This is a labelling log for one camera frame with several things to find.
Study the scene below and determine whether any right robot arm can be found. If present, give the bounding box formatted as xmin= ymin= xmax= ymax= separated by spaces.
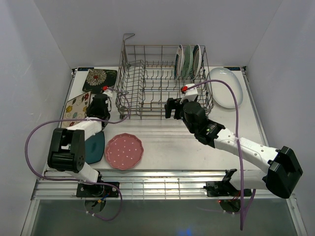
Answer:
xmin=164 ymin=98 xmax=303 ymax=199

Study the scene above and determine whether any pink dotted scalloped plate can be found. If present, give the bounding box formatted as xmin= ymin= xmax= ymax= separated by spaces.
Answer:
xmin=104 ymin=133 xmax=144 ymax=171

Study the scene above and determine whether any green floral plate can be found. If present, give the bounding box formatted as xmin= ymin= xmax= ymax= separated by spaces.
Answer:
xmin=181 ymin=45 xmax=192 ymax=79

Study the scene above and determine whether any green red rimmed white plate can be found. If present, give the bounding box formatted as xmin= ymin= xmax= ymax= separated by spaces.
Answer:
xmin=191 ymin=44 xmax=202 ymax=80

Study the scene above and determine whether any dark teal plate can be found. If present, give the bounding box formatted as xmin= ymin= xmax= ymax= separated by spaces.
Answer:
xmin=85 ymin=131 xmax=105 ymax=165

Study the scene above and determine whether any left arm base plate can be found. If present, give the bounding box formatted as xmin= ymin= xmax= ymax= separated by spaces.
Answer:
xmin=76 ymin=182 xmax=120 ymax=198

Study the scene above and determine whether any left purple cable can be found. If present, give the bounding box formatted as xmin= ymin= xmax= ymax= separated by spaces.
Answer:
xmin=26 ymin=86 xmax=131 ymax=221

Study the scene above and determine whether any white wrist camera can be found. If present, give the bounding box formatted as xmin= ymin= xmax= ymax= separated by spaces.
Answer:
xmin=180 ymin=84 xmax=198 ymax=104
xmin=102 ymin=86 xmax=113 ymax=99

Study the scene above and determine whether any black floral square plate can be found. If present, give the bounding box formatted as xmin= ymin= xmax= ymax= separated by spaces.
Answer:
xmin=82 ymin=69 xmax=118 ymax=94

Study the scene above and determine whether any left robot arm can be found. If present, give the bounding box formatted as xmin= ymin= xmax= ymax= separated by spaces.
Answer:
xmin=47 ymin=93 xmax=112 ymax=197

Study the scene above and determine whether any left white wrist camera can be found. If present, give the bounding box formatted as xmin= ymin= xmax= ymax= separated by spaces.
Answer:
xmin=102 ymin=86 xmax=113 ymax=99

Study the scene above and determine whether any grey wire dish rack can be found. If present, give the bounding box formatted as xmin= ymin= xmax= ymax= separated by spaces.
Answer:
xmin=115 ymin=33 xmax=210 ymax=119

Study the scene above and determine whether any white oval plate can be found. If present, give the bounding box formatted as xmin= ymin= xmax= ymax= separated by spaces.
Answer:
xmin=210 ymin=67 xmax=243 ymax=109

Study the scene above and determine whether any cream floral square plate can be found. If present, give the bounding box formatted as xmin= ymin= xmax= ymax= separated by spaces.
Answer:
xmin=61 ymin=91 xmax=91 ymax=128

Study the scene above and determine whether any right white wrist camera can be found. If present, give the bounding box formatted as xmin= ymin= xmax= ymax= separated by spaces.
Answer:
xmin=180 ymin=84 xmax=198 ymax=104

